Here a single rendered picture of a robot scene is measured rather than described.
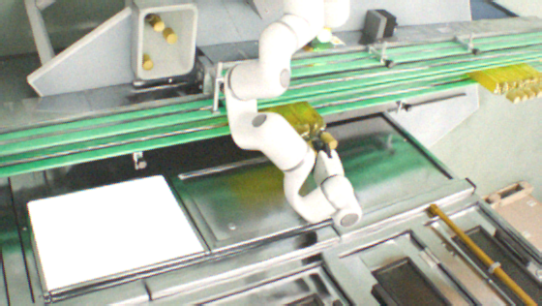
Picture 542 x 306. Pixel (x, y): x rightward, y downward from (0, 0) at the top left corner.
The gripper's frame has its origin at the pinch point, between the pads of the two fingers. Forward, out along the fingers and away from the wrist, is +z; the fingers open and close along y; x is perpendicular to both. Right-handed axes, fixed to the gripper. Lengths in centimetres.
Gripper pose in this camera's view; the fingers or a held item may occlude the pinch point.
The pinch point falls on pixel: (316, 151)
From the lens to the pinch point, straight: 158.7
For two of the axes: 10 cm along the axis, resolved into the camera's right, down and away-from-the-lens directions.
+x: -9.6, 0.1, -2.8
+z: -2.4, -5.6, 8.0
